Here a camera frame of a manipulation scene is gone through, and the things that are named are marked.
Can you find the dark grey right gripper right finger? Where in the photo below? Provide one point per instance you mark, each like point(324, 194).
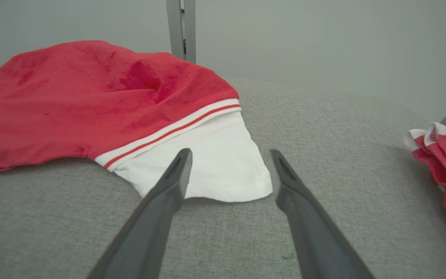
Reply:
point(323, 248)

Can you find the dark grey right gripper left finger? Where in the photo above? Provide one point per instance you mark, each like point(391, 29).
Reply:
point(145, 240)

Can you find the red shirt with white sleeves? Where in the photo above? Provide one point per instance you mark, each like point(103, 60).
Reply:
point(72, 108)

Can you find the grey metal partition post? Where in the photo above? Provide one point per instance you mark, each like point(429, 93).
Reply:
point(190, 31)
point(174, 27)

